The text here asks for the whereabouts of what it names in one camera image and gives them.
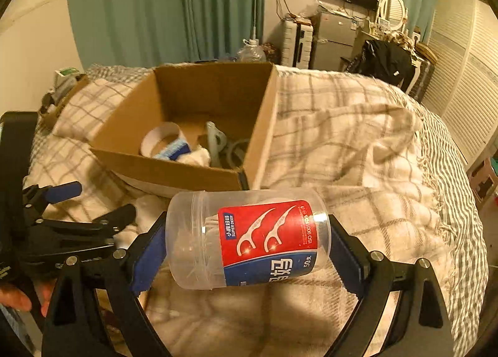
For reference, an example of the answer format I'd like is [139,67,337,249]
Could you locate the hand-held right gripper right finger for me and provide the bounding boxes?
[327,214,456,357]

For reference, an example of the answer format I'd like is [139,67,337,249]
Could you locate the wide teal curtain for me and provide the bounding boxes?
[64,0,267,70]

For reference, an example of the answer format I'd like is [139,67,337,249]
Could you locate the grey ring cable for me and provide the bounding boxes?
[220,138,251,170]

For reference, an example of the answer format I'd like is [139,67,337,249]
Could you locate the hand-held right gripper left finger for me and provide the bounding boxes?
[42,212,172,357]

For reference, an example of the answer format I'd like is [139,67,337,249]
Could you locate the white tape roll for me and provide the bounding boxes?
[140,122,190,156]

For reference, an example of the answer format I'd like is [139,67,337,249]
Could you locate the clear floss pick jar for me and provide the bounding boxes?
[165,187,332,291]

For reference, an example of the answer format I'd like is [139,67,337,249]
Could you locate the small brown cardboard box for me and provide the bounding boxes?
[39,74,92,129]

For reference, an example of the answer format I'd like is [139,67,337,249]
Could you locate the grey striped bedsheet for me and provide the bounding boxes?
[405,96,489,357]

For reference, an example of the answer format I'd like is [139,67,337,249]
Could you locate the white ribbed suitcase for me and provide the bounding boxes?
[283,18,314,68]

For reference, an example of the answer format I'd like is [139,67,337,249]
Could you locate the cream plaid blanket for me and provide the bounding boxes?
[23,63,457,357]

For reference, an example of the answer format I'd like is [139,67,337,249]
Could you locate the white louvered wardrobe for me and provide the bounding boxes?
[422,0,498,171]

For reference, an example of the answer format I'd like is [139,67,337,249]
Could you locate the grey metal fridge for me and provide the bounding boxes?
[311,7,365,72]

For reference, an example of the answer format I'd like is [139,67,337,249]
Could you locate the pale blue plastic bracket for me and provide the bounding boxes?
[205,121,227,167]

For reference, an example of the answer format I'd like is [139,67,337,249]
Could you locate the white cloth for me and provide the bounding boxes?
[177,147,213,167]

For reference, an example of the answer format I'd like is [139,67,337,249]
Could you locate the white oval mirror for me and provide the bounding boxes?
[378,0,409,31]

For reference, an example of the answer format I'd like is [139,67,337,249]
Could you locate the person's left hand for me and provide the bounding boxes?
[0,276,56,319]

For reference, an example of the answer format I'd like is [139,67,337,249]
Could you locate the green and white carton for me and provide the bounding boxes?
[54,68,79,87]

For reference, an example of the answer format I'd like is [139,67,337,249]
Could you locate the black jacket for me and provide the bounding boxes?
[346,39,414,90]

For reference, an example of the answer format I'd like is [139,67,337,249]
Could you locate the pink plastic stool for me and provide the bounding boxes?
[467,158,498,203]

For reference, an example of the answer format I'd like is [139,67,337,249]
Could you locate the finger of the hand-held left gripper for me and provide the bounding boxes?
[35,204,138,264]
[22,181,83,222]

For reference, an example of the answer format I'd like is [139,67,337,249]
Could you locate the clear water bottle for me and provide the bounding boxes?
[237,39,267,63]

